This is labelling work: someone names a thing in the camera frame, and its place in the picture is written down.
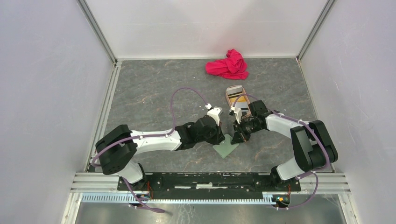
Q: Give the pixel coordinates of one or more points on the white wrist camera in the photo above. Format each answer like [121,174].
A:
[214,112]
[236,113]

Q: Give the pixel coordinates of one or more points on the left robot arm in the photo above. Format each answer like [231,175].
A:
[116,149]

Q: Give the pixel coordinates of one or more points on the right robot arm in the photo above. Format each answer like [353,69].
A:
[313,148]

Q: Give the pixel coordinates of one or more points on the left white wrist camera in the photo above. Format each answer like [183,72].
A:
[214,112]

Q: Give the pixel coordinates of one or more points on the red cloth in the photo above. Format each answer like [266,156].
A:
[232,67]

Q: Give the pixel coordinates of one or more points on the white striped credit card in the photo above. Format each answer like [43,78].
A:
[232,90]

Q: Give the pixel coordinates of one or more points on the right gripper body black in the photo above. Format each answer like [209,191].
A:
[247,127]

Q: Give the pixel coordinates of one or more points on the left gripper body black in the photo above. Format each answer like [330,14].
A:
[213,136]

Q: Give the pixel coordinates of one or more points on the yellow credit card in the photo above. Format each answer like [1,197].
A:
[237,99]

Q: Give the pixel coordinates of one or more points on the green card holder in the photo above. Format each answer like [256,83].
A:
[225,147]

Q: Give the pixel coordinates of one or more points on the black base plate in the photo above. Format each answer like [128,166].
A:
[213,185]

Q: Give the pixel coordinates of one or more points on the white slotted cable duct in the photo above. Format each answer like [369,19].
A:
[128,198]

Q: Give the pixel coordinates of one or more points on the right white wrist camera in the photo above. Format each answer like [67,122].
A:
[236,113]

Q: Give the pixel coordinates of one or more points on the pink oval tray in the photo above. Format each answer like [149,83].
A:
[233,95]

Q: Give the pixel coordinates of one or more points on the grey striped credit card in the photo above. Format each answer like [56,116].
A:
[243,105]

